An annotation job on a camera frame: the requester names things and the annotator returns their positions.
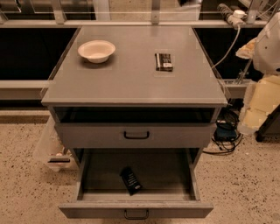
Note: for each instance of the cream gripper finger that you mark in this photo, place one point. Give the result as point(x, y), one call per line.
point(247, 51)
point(260, 100)

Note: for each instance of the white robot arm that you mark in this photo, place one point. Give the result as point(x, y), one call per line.
point(266, 58)

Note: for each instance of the dark snack bar on counter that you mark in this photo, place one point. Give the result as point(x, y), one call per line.
point(163, 62)

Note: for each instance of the open grey lower drawer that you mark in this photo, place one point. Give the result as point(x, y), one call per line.
point(167, 176)

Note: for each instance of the grey drawer cabinet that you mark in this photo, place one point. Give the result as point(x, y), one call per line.
point(127, 88)

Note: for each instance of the closed grey upper drawer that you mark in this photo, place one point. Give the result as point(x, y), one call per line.
point(135, 135)

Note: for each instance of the metal diagonal rod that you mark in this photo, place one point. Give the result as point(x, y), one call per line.
point(242, 73)

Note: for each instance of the white power strip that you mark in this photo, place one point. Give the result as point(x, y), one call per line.
point(232, 17)

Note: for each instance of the dark cabinet at right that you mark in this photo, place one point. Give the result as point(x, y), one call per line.
point(270, 127)

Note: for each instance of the blue electronic box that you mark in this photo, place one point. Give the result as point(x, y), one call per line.
point(225, 133)

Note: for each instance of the white paper bowl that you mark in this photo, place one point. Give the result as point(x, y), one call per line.
point(96, 51)

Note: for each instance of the clear plastic bin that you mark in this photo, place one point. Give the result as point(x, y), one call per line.
point(51, 152)

